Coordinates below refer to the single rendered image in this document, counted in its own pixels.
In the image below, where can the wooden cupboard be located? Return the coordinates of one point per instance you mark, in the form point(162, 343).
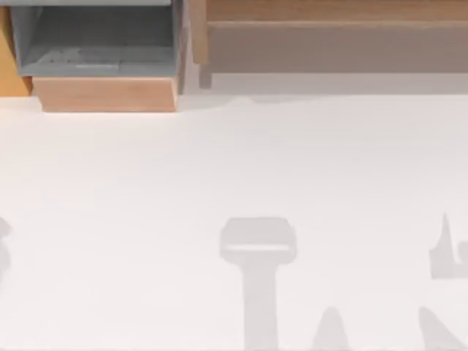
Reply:
point(11, 55)

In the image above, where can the pale wooden drawer front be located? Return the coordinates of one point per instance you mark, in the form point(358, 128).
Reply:
point(106, 94)

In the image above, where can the wooden open shelf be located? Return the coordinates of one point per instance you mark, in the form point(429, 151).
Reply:
point(329, 40)

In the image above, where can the grey pierced drawer inside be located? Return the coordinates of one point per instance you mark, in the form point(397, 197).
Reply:
point(98, 44)

